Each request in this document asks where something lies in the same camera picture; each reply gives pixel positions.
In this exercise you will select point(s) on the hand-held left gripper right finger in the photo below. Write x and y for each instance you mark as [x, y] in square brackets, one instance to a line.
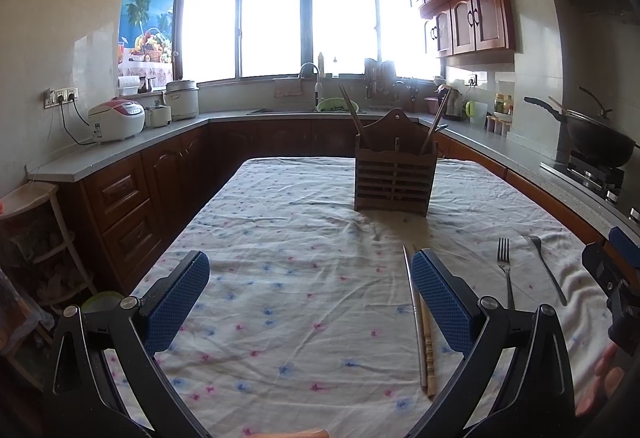
[440, 303]

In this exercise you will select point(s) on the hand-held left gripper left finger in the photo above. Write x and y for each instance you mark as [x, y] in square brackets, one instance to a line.
[180, 303]

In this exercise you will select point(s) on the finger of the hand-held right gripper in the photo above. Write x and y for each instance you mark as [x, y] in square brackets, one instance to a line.
[627, 245]
[600, 263]

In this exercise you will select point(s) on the metal chopstick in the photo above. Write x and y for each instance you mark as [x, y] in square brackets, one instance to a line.
[415, 318]

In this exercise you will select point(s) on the wooden chopstick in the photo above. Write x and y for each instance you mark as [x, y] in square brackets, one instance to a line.
[359, 117]
[428, 353]
[350, 110]

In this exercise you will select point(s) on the wooden utensil holder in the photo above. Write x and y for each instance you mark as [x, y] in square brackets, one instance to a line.
[390, 183]

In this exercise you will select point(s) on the person's right hand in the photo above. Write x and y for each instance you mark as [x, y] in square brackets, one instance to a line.
[607, 378]

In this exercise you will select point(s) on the broad metal fork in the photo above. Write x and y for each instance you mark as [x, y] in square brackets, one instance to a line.
[547, 270]

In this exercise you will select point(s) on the gas stove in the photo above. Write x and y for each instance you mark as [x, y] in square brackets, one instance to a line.
[595, 178]

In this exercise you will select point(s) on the green plastic container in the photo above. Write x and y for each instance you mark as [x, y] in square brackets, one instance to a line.
[100, 300]

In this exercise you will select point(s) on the slim metal fork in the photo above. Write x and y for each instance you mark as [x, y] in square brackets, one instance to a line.
[504, 250]

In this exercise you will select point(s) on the black wok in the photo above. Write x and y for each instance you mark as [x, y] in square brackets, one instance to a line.
[595, 137]

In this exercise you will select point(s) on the floral white tablecloth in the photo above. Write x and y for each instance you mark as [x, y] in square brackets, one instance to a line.
[300, 293]

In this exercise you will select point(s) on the wooden wok spatula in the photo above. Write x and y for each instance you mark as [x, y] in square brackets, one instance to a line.
[557, 106]

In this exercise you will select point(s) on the wooden corner shelf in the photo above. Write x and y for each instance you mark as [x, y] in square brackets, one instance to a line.
[30, 203]

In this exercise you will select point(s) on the small white appliance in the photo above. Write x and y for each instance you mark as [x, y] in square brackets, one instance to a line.
[158, 117]

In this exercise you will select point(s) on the seasoning bottle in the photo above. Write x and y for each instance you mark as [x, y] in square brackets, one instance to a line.
[500, 103]

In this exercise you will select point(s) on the white and red rice cooker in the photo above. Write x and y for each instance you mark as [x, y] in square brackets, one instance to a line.
[117, 122]

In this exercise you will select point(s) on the white pot cooker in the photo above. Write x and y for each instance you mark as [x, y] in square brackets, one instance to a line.
[182, 100]

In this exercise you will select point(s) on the green plastic basket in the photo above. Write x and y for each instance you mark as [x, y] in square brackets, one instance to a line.
[335, 105]

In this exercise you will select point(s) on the sink faucet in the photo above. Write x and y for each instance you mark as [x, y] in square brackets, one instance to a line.
[316, 85]

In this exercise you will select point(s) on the bottle on windowsill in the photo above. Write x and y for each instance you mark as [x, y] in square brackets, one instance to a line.
[321, 65]

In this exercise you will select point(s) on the kitchen window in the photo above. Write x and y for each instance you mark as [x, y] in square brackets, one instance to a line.
[270, 27]

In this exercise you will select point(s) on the wall power outlet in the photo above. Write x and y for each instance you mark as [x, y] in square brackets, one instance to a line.
[61, 96]

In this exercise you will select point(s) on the tropical wall poster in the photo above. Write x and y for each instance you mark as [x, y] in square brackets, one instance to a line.
[147, 17]

